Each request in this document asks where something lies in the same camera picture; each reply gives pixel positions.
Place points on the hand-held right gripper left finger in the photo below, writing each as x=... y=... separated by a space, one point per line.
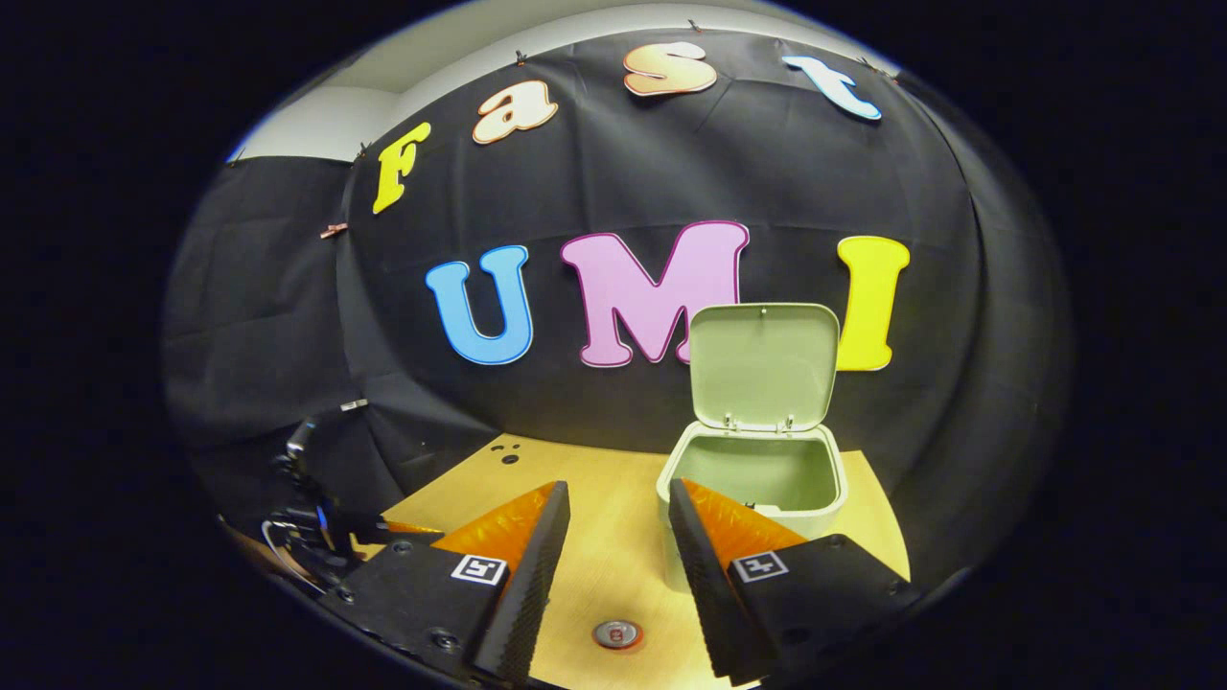
x=527 y=585

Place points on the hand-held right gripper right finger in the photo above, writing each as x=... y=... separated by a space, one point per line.
x=709 y=585

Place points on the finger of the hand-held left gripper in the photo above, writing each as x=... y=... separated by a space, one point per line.
x=383 y=532

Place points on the red pop can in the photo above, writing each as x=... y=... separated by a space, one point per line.
x=618 y=633

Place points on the green desktop garbage bin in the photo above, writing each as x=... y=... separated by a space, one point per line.
x=762 y=364

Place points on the wooden desktop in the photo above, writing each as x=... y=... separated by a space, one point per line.
x=613 y=517

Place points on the copper cloth clip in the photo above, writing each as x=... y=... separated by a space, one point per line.
x=334 y=230

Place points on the black backdrop cloth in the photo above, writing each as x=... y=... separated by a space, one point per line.
x=613 y=172

